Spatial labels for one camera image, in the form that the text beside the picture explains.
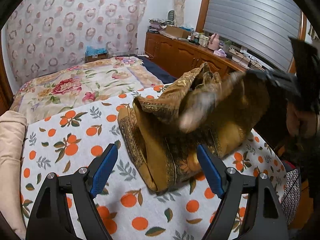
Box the brown patterned garment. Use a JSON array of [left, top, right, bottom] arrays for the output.
[[118, 63, 270, 192]]

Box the white orange-print sheet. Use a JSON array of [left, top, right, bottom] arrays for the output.
[[18, 84, 288, 240]]

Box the grey window roller blind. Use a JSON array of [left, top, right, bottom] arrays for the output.
[[204, 0, 302, 72]]

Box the floral pink rose blanket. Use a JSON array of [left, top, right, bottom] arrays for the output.
[[10, 56, 163, 124]]

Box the pink tissue pack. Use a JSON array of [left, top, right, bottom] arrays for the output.
[[214, 48, 227, 58]]

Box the beige pillow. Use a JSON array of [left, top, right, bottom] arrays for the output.
[[1, 111, 27, 239]]

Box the pink kettle jug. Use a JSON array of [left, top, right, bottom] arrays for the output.
[[207, 33, 220, 51]]

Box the navy blue blanket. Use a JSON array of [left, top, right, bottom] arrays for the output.
[[137, 56, 177, 85]]

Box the long wooden sideboard cabinet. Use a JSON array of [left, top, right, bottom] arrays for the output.
[[145, 32, 246, 79]]

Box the blue item in box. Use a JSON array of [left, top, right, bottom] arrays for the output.
[[85, 46, 108, 63]]

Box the cardboard box on sideboard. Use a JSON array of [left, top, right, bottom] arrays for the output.
[[165, 25, 191, 39]]

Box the pink circle patterned curtain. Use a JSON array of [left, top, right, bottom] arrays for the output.
[[5, 0, 148, 85]]

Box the stack of folded cloths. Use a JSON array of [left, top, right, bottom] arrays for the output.
[[148, 18, 174, 33]]

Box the beige tied window curtain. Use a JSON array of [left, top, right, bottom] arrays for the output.
[[172, 0, 189, 28]]

